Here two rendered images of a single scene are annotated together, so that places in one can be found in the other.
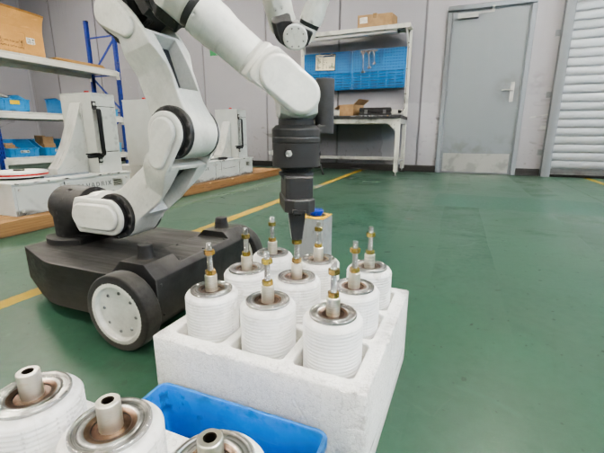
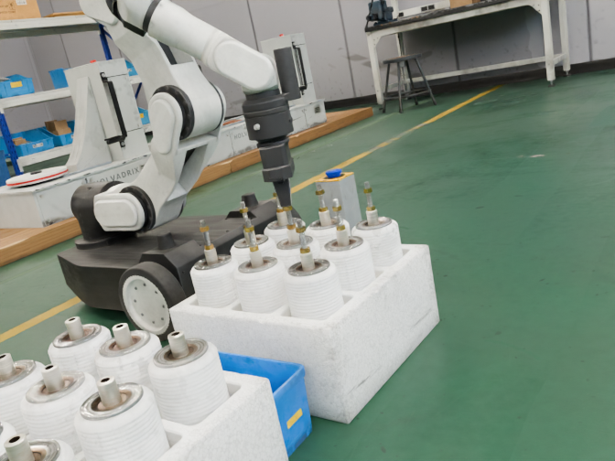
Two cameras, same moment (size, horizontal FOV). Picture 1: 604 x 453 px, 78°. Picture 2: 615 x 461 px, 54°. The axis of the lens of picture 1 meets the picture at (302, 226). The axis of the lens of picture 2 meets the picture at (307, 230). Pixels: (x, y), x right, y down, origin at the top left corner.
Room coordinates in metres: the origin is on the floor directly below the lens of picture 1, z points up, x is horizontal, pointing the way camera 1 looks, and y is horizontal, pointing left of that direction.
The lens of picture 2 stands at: (-0.42, -0.30, 0.60)
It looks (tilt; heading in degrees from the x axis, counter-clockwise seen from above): 16 degrees down; 14
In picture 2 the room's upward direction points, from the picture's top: 12 degrees counter-clockwise
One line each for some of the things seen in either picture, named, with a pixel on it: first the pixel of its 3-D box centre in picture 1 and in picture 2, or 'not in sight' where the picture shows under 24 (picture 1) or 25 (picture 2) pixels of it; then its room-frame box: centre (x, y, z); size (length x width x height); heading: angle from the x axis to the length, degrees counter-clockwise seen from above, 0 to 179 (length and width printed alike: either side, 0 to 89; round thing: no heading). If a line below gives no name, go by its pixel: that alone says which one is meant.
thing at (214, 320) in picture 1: (214, 333); (223, 305); (0.63, 0.17, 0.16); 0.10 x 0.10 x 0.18
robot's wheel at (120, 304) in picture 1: (124, 310); (153, 301); (0.85, 0.45, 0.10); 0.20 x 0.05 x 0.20; 68
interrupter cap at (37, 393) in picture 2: not in sight; (56, 387); (0.20, 0.23, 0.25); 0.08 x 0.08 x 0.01
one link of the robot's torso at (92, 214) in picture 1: (120, 211); (141, 203); (1.20, 0.60, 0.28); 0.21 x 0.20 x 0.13; 68
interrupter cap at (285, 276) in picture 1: (297, 277); (295, 242); (0.69, 0.01, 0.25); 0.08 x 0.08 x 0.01
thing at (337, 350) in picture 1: (332, 364); (318, 315); (0.54, -0.05, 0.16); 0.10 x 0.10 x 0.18
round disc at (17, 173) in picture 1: (19, 173); (37, 176); (2.29, 1.74, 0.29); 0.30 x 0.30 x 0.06
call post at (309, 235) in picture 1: (315, 270); (345, 238); (0.99, -0.04, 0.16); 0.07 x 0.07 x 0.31; 66
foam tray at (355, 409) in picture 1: (297, 349); (309, 316); (0.69, 0.01, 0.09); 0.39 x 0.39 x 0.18; 66
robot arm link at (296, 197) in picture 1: (295, 175); (272, 144); (0.69, 0.01, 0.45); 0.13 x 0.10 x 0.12; 9
